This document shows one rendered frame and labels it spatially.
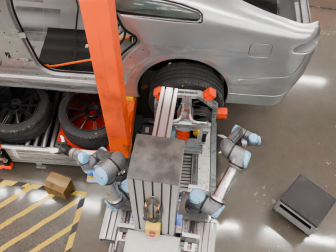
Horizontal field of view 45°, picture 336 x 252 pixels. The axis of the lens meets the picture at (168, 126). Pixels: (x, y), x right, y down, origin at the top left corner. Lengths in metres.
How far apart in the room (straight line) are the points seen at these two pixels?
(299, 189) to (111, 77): 2.10
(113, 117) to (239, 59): 1.08
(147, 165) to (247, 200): 2.32
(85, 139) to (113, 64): 1.42
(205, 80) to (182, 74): 0.19
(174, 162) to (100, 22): 0.90
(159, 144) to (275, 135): 2.69
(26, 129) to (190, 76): 1.66
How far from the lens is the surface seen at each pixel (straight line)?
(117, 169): 2.63
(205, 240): 3.20
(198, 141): 4.12
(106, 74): 2.70
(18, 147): 4.10
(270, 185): 4.28
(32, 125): 4.06
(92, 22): 2.37
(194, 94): 3.32
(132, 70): 3.48
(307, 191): 3.98
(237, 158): 2.91
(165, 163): 1.97
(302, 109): 4.86
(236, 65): 3.35
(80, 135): 3.88
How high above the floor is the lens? 3.79
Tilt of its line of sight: 58 degrees down
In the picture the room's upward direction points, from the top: 2 degrees clockwise
